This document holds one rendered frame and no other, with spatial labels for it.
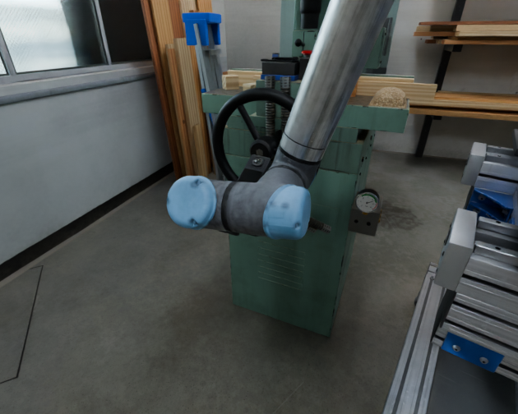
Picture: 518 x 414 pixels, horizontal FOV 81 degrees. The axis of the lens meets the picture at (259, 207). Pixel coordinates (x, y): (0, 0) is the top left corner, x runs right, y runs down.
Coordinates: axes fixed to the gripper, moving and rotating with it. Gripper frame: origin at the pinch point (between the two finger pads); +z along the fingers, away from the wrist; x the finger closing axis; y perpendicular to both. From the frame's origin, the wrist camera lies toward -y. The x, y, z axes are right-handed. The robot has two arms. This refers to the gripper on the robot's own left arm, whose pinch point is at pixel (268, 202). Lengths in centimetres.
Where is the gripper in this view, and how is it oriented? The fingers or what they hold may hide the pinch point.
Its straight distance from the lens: 74.3
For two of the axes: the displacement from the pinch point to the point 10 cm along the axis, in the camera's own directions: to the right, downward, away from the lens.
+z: 3.4, 0.5, 9.4
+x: 9.2, 2.1, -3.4
